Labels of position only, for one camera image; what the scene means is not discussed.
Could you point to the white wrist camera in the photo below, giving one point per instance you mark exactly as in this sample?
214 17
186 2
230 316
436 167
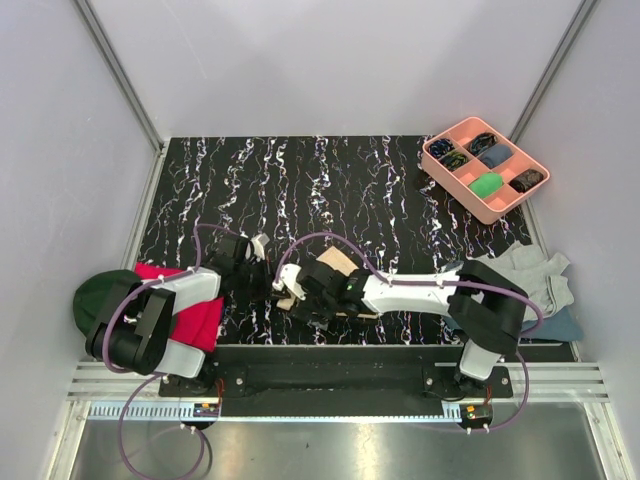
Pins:
286 282
256 248

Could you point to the yellow patterned rolled sock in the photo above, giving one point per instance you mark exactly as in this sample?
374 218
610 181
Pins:
454 160

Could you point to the beige cloth napkin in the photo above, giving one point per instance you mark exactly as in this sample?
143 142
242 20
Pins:
339 261

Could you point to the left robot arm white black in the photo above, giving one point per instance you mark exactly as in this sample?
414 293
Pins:
157 320

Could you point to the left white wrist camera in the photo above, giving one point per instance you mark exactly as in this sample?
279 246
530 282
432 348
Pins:
256 248

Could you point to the grey t-shirt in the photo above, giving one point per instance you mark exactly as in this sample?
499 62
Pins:
540 277

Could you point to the aluminium frame rail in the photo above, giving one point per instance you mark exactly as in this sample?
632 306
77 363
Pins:
100 38

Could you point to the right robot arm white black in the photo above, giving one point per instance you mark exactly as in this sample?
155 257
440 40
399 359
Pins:
485 305

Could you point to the dark green baseball cap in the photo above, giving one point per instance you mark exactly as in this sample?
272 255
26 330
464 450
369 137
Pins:
91 295

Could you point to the dark brown rolled sock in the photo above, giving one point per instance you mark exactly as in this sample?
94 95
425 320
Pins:
526 180

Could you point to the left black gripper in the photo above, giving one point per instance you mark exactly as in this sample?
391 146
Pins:
265 291

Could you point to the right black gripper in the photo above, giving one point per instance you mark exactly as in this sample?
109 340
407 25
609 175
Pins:
304 310

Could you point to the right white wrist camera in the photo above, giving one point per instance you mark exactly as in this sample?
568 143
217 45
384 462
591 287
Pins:
286 282

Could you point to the blue patterned rolled sock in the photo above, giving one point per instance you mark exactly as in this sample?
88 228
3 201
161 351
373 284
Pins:
440 147

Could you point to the blue folded cloth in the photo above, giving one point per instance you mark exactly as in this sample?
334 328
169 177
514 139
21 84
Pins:
561 327

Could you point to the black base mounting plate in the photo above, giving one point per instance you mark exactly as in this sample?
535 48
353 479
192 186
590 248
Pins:
243 370

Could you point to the green rolled sock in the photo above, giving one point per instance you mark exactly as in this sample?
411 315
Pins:
486 184

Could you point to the grey-blue rolled sock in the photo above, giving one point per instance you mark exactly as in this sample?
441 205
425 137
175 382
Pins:
495 155

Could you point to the pink divided tray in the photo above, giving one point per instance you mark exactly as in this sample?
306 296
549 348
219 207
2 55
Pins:
456 183

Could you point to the red folded cloth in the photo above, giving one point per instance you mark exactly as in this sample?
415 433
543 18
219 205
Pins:
198 303

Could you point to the dark multicolour rolled sock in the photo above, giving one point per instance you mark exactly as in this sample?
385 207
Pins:
482 142

